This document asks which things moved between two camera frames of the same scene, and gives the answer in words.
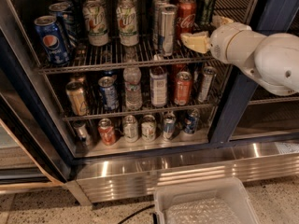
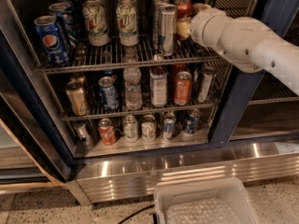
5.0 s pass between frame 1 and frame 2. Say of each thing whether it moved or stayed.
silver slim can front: stayed
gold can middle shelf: stayed
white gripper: moved
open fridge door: stayed
